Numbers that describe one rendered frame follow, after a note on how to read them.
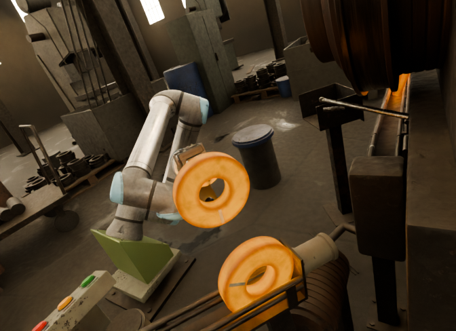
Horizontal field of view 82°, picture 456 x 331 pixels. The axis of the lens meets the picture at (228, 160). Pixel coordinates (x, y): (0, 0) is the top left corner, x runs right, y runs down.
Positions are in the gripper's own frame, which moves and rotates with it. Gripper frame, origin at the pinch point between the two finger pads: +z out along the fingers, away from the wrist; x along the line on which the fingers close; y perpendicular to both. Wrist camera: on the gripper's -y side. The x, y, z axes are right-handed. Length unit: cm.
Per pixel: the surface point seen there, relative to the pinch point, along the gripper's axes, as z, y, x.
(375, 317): -27, -83, 40
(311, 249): 5.1, -20.9, 12.4
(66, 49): -487, 230, -68
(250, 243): 6.3, -12.2, 1.3
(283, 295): 6.4, -25.0, 3.1
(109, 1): -278, 178, 21
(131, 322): -24, -31, -33
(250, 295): 5.8, -21.6, -2.6
